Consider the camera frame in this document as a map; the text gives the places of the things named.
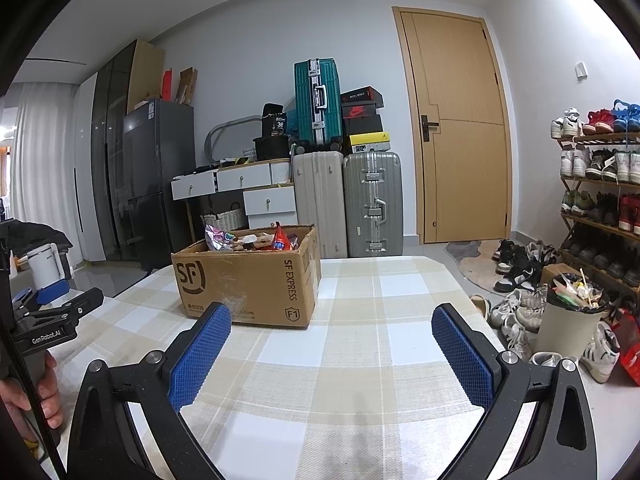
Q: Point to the checked tablecloth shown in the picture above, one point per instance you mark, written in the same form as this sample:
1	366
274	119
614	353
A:
350	310

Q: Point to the white tall cabinet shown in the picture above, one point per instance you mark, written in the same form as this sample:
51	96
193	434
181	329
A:
87	185

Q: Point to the round beige rug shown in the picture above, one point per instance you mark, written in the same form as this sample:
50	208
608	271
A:
475	270

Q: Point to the dark glass cabinet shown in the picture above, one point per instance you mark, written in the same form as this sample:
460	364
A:
107	160

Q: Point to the wooden shoe rack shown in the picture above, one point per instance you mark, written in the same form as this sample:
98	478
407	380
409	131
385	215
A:
590	138

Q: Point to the dark grey refrigerator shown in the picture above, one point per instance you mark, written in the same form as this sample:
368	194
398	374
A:
155	185

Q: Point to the plain black shoe box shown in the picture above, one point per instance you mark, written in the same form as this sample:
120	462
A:
364	126

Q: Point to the black storage box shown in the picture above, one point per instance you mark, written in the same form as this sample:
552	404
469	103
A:
272	149

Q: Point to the brown cardboard box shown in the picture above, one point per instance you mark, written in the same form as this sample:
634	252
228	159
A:
240	280

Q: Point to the grey curved frame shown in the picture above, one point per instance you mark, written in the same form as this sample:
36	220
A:
215	132

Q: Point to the wooden door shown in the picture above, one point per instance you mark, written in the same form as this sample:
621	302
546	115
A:
450	175

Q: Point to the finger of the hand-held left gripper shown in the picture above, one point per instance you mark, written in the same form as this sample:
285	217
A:
50	292
75	307

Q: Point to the teal suitcase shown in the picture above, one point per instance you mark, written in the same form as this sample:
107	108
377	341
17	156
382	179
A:
305	105

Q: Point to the group of shoes on floor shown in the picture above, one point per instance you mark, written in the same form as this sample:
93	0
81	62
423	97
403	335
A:
520	265

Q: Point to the white dresser with drawers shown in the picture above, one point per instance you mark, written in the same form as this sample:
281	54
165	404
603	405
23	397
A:
255	177

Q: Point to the beige suitcase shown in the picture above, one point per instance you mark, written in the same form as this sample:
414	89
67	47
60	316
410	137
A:
320	200

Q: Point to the black jacket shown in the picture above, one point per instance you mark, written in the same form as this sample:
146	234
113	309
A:
35	232

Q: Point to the person's left hand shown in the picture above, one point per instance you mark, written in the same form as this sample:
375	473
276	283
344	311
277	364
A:
50	395

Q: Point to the red bag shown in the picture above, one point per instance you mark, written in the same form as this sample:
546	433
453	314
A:
630	350

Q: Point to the beige trash bin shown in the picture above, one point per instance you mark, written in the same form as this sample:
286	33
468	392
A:
560	330

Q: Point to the rows of shoes on rack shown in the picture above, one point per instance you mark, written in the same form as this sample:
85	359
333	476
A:
570	160

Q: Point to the small cardboard box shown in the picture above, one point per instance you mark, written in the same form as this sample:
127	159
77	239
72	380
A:
555	272

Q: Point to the black shoe box red stripe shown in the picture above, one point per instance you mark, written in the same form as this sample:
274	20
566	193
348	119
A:
362	96

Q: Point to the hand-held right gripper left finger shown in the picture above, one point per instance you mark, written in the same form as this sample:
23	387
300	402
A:
200	355

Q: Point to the black bag with label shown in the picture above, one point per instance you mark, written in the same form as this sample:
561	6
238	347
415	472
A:
275	120

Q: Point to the white curtain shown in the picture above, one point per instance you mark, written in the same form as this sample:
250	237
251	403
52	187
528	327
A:
40	160

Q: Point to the tall flat cardboard box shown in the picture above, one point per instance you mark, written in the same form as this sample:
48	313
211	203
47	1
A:
147	72

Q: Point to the pile of mixed snack bags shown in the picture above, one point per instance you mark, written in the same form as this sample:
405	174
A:
280	242

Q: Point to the woven laundry basket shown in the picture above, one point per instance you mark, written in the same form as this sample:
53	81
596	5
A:
227	220

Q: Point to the silver suitcase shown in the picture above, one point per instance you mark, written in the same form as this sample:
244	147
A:
372	200

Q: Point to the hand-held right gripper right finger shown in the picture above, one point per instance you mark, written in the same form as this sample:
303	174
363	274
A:
462	355

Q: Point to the white electric kettle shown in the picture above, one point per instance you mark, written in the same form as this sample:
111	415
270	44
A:
42	265

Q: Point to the white wall switch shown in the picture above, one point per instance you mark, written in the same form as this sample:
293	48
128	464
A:
581	69

